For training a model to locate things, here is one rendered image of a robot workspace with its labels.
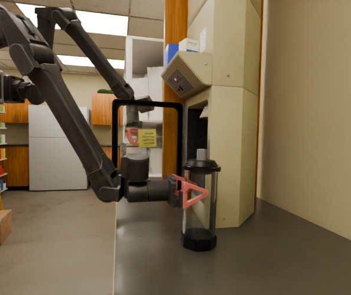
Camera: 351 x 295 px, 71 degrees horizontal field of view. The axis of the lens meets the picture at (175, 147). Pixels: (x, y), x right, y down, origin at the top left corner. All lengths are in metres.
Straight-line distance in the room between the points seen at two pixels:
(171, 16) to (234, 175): 0.78
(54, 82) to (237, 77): 0.55
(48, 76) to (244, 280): 0.64
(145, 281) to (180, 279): 0.07
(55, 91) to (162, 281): 0.50
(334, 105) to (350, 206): 0.34
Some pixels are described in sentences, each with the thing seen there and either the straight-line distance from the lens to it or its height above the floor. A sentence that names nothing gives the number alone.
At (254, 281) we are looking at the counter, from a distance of 0.63.
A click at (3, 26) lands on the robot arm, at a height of 1.49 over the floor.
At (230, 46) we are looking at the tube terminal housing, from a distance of 0.88.
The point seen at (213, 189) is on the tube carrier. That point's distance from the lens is 0.68.
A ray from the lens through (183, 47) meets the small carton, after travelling 0.90.
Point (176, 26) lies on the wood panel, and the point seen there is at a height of 1.74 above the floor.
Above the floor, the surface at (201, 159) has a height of 1.18.
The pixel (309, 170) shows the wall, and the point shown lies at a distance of 1.10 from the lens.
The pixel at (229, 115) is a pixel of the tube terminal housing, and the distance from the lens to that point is 0.84.
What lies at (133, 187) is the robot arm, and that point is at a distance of 0.65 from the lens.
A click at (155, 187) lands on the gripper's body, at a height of 1.11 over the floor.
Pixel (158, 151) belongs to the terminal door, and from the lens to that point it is 1.07.
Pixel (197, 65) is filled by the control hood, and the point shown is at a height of 1.47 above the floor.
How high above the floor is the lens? 1.25
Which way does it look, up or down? 3 degrees down
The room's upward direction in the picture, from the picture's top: 1 degrees clockwise
